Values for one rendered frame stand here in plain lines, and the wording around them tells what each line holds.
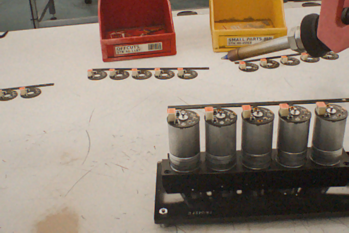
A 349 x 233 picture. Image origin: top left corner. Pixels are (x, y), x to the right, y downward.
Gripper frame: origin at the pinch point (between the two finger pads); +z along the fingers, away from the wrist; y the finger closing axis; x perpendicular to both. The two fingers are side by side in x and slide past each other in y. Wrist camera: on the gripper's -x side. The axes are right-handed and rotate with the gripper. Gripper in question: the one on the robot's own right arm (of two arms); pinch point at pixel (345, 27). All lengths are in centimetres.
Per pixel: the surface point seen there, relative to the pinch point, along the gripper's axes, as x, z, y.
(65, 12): -204, 217, -150
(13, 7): -248, 242, -134
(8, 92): -26.3, 32.2, 3.0
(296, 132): 1.1, 11.1, -3.8
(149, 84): -16.2, 26.8, -9.2
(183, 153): -3.5, 15.2, 2.1
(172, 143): -4.5, 15.0, 2.4
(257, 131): -0.9, 11.9, -1.8
